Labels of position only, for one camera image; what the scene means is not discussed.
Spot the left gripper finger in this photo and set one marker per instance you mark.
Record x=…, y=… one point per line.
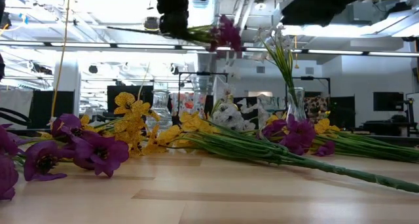
x=173, y=26

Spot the black wall monitor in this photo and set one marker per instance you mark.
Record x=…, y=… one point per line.
x=388, y=101

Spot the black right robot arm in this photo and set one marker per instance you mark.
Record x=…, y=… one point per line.
x=350, y=1

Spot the clear ribbed glass vase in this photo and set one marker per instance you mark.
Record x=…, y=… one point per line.
x=160, y=109

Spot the black partition panel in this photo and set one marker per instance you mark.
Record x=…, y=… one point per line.
x=113, y=98
x=49, y=109

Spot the white and teal fabric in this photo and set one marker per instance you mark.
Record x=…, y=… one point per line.
x=271, y=103

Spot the clear slim glass vase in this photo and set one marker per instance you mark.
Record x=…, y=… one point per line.
x=296, y=109

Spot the white artificial flower bunch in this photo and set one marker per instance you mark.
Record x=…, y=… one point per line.
x=283, y=58
x=229, y=116

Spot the white pillar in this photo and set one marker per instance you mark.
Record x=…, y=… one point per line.
x=70, y=80

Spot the floral patterned fabric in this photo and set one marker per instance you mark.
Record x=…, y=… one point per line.
x=186, y=104

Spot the dark office desk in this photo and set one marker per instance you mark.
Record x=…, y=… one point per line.
x=389, y=125

